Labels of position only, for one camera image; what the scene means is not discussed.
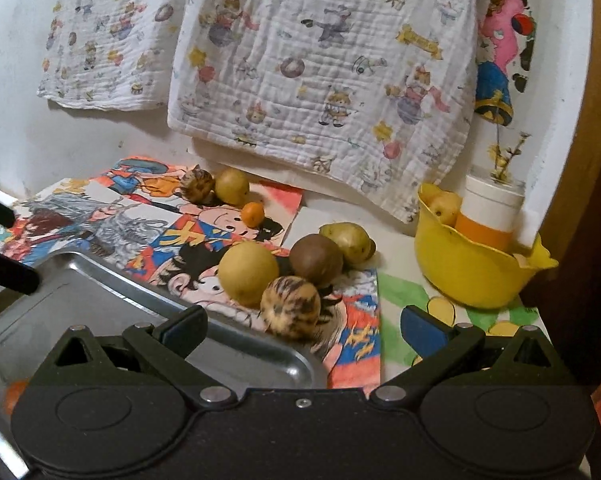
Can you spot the red-edged cartoon poster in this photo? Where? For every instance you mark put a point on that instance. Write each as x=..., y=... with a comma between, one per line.
x=275, y=200

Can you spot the dried yellow flower sprig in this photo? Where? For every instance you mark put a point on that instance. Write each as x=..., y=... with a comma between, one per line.
x=505, y=157

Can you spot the white and orange jar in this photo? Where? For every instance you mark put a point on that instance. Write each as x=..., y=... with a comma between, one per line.
x=490, y=212

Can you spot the brown round fruit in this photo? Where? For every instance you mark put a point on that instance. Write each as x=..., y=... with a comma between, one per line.
x=315, y=261

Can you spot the yellow plastic bowl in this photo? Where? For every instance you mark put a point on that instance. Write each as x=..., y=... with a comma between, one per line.
x=475, y=272

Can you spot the wide printed white blanket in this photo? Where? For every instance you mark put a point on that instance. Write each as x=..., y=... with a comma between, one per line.
x=330, y=75

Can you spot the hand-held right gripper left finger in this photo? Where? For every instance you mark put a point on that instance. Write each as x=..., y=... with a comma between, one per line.
x=181, y=327

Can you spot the metal tray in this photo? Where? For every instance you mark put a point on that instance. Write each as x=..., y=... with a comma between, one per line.
x=80, y=305

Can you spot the colourful wall poster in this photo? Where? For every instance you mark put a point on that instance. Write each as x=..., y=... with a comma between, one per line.
x=503, y=40

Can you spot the brown wooden panel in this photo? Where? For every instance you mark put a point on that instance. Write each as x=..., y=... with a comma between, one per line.
x=580, y=210

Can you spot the large striped round melon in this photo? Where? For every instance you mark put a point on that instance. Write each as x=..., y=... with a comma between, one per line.
x=290, y=308

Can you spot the small yellow round fruit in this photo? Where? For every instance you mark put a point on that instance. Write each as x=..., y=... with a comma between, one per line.
x=232, y=186

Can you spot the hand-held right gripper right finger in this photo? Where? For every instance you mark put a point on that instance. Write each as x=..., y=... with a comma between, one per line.
x=420, y=329

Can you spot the orange round thing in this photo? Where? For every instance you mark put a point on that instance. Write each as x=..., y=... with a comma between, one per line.
x=16, y=396

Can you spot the apple in yellow bowl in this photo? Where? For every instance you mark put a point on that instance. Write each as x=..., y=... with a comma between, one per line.
x=445, y=208

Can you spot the grey manga poster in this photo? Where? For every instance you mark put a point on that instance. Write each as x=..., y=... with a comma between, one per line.
x=80, y=220

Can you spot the blue and orange cartoon poster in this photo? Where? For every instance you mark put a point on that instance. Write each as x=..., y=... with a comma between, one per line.
x=360, y=330

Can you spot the small orange tangerine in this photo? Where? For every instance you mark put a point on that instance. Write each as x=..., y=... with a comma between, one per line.
x=253, y=213

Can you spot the knobbly yellow fruit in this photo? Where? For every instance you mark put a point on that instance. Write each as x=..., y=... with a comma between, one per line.
x=348, y=242

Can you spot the small striped round melon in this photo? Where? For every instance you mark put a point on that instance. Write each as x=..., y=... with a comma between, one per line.
x=196, y=186

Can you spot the large yellow round fruit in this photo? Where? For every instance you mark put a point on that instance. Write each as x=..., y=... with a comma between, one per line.
x=248, y=273

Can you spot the narrow printed white blanket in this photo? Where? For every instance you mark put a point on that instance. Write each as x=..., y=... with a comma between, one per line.
x=110, y=35

